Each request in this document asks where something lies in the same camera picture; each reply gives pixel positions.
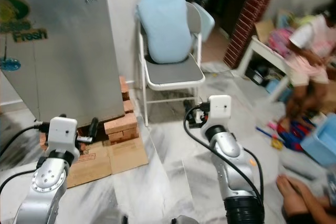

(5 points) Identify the silver fridge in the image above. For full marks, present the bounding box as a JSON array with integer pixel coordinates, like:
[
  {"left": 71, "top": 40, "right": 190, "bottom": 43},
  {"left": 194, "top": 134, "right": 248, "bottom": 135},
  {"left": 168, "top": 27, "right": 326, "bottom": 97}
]
[{"left": 0, "top": 0, "right": 128, "bottom": 130}]

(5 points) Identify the red brick stack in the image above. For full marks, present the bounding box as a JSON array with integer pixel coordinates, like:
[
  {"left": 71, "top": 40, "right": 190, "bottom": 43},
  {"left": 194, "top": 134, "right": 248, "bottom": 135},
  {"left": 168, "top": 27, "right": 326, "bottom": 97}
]
[
  {"left": 38, "top": 132, "right": 51, "bottom": 152},
  {"left": 104, "top": 76, "right": 140, "bottom": 144}
]

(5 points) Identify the flat cardboard sheet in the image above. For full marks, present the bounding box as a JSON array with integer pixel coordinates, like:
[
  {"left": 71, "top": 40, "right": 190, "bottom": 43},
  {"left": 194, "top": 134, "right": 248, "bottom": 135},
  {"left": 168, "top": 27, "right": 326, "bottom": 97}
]
[
  {"left": 66, "top": 141, "right": 112, "bottom": 189},
  {"left": 108, "top": 137, "right": 149, "bottom": 175}
]

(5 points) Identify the white folding chair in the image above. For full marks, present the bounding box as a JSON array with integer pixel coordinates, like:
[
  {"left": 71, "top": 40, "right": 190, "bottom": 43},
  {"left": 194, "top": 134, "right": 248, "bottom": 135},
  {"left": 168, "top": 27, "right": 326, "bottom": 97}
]
[{"left": 135, "top": 1, "right": 216, "bottom": 128}]

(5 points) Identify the black bag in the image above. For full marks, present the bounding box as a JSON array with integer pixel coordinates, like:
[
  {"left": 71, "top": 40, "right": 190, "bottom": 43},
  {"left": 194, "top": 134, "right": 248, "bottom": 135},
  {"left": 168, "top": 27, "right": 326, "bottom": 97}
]
[{"left": 246, "top": 67, "right": 267, "bottom": 87}]

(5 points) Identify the yellow and blue stick toy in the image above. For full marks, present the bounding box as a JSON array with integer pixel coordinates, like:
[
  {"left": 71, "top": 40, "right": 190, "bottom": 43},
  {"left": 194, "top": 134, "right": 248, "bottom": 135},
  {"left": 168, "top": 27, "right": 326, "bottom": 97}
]
[{"left": 256, "top": 125, "right": 285, "bottom": 150}]

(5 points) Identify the low white table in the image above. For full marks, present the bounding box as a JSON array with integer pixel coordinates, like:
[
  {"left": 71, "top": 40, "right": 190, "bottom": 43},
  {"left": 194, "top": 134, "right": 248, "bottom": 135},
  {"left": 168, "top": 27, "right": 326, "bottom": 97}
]
[{"left": 236, "top": 35, "right": 292, "bottom": 102}]

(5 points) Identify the large light blue cushion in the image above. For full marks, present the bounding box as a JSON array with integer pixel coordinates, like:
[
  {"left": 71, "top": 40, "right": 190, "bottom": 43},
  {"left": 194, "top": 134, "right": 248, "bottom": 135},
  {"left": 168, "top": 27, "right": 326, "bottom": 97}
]
[{"left": 136, "top": 0, "right": 195, "bottom": 65}]

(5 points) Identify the red and blue toy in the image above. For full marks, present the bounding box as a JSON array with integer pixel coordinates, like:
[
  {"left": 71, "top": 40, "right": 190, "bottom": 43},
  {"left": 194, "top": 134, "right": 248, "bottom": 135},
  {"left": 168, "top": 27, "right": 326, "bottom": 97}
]
[{"left": 277, "top": 122, "right": 308, "bottom": 152}]

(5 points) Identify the brown cardboard box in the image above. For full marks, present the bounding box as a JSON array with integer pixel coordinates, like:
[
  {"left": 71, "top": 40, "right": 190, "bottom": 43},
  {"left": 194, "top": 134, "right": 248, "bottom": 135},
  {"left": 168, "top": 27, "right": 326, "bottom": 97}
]
[{"left": 254, "top": 19, "right": 277, "bottom": 44}]

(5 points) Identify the wide red brick pillar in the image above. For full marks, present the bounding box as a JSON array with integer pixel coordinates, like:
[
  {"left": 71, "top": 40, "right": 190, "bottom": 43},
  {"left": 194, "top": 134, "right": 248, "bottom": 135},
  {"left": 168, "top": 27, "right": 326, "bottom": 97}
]
[{"left": 223, "top": 0, "right": 279, "bottom": 69}]

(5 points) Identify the pink patterned backpack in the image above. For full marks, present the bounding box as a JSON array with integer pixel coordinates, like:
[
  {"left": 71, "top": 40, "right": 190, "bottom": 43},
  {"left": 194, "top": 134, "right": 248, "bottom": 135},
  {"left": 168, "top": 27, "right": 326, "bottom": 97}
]
[{"left": 268, "top": 27, "right": 295, "bottom": 58}]

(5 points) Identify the child in pink shorts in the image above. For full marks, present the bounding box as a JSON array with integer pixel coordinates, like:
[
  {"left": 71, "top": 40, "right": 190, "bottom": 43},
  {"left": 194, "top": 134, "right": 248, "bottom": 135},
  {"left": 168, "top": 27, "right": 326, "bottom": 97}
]
[{"left": 276, "top": 0, "right": 336, "bottom": 133}]

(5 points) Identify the light blue plastic bin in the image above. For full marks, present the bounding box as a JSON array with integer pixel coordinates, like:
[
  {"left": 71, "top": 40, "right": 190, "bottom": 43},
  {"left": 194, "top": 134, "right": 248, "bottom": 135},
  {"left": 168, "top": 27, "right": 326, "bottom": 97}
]
[{"left": 299, "top": 114, "right": 336, "bottom": 167}]

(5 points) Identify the person's bare foot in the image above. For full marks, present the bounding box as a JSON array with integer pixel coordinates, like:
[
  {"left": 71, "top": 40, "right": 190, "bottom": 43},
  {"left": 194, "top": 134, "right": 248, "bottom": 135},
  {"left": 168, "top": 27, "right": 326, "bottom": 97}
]
[{"left": 275, "top": 174, "right": 336, "bottom": 224}]

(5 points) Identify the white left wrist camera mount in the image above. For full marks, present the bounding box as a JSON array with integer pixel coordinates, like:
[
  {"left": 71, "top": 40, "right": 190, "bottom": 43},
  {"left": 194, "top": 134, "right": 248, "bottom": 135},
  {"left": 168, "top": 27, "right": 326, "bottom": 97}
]
[{"left": 47, "top": 116, "right": 80, "bottom": 154}]

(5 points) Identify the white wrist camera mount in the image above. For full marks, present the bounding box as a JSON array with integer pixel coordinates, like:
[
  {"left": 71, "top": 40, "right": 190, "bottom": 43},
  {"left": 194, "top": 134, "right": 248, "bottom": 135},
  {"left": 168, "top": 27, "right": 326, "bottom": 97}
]
[
  {"left": 47, "top": 116, "right": 80, "bottom": 154},
  {"left": 208, "top": 94, "right": 233, "bottom": 126}
]

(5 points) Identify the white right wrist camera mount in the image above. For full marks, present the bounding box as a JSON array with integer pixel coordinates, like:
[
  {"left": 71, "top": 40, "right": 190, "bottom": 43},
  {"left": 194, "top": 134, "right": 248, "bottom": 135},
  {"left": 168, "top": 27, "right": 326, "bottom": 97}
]
[{"left": 208, "top": 94, "right": 233, "bottom": 126}]

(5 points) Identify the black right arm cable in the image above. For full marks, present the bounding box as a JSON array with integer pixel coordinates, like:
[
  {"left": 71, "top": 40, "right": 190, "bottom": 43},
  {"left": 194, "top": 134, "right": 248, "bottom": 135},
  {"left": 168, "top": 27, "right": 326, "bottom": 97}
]
[{"left": 183, "top": 104, "right": 266, "bottom": 209}]

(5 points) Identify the long black left arm cable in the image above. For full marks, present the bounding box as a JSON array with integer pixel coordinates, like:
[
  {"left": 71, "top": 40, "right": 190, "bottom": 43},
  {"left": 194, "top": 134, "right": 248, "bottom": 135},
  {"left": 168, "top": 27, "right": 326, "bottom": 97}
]
[{"left": 0, "top": 122, "right": 48, "bottom": 157}]

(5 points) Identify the short black left arm cable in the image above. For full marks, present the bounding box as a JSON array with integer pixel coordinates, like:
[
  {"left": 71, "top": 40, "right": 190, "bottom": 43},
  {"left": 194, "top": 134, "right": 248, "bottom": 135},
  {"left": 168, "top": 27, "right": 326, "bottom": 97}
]
[{"left": 0, "top": 169, "right": 35, "bottom": 193}]

